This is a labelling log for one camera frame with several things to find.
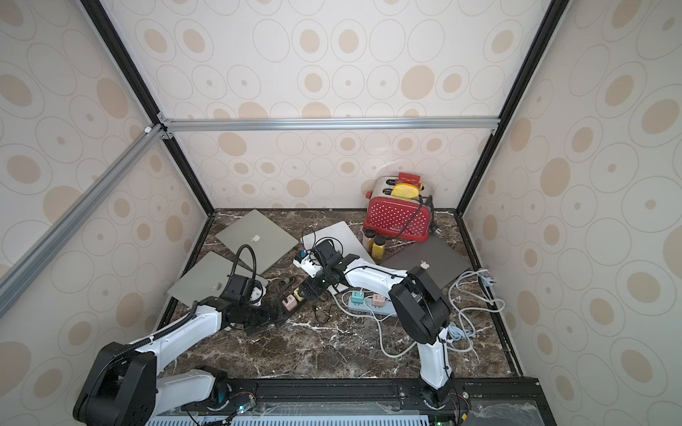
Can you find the white laptop centre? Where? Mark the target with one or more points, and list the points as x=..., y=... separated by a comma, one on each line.
x=341, y=239

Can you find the dark grey laptop right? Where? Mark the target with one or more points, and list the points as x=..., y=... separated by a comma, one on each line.
x=443, y=264

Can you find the pink charger on blue strip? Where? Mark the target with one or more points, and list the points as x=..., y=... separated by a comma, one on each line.
x=378, y=301

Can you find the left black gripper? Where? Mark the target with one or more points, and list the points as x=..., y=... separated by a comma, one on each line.
x=265, y=321

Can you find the yellow bottle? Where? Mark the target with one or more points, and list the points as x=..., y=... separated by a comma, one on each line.
x=378, y=248

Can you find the silver laptop back left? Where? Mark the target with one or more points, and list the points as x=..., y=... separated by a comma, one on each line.
x=269, y=242

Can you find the brown lid bottle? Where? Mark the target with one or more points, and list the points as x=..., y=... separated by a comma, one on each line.
x=368, y=238

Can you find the red toaster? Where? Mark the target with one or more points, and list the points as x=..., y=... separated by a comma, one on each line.
x=397, y=218

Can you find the black power strip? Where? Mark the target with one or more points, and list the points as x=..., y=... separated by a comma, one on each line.
x=271, y=314

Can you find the silver laptop front left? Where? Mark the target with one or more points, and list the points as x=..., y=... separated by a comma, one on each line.
x=209, y=277

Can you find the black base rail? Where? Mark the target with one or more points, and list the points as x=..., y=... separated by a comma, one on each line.
x=516, y=401

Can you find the yellow toast toy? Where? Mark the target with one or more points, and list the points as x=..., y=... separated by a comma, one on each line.
x=406, y=191

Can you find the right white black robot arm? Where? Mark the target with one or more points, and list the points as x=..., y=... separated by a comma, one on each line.
x=420, y=306

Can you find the red toast toy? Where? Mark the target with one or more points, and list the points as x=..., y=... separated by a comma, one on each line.
x=408, y=179

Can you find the light blue power strip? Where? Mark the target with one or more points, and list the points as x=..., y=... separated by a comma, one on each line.
x=384, y=309

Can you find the horizontal aluminium frame bar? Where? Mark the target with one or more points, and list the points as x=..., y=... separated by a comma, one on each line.
x=335, y=124

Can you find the green charger plug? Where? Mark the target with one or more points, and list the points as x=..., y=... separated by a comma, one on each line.
x=357, y=298

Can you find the pink charger plug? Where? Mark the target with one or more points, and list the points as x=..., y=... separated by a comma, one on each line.
x=290, y=303

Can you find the yellow charger plug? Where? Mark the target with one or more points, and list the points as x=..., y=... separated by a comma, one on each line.
x=298, y=296

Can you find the silver laptop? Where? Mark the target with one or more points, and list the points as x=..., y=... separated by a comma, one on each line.
x=269, y=242
x=209, y=277

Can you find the diagonal aluminium frame bar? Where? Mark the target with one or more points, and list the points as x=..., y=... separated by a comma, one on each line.
x=23, y=273

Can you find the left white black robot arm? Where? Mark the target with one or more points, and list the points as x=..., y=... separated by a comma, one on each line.
x=160, y=351

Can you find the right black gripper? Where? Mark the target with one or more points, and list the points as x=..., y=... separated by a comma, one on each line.
x=313, y=284

